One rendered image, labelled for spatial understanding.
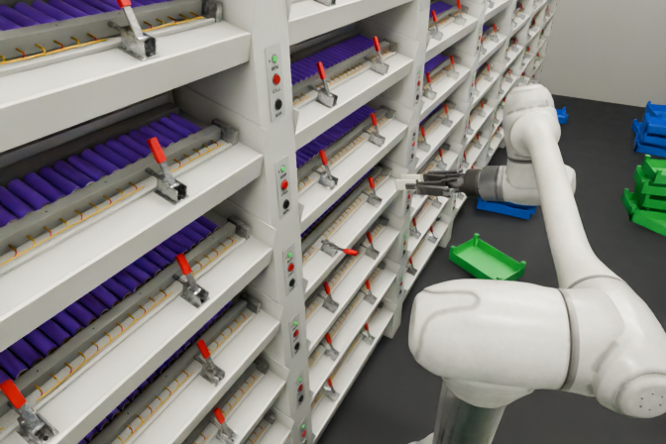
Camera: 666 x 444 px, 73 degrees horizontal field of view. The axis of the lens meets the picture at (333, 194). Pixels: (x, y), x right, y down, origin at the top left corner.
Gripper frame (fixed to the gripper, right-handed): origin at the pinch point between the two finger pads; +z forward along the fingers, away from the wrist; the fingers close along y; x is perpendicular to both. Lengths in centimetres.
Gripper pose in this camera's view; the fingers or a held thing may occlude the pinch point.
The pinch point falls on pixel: (408, 181)
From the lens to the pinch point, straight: 129.5
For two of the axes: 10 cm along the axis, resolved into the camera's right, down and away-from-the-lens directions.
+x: -2.3, -8.9, -3.9
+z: -8.3, -0.3, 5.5
